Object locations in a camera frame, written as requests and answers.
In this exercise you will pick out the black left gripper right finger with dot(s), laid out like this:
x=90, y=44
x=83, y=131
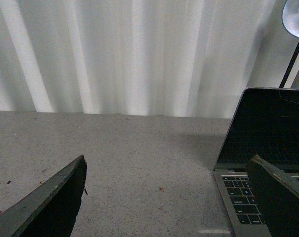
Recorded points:
x=277, y=195

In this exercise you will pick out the silver grey laptop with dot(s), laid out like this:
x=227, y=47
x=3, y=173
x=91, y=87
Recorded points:
x=265, y=124

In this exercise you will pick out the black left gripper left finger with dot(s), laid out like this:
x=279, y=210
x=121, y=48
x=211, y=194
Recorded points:
x=51, y=209

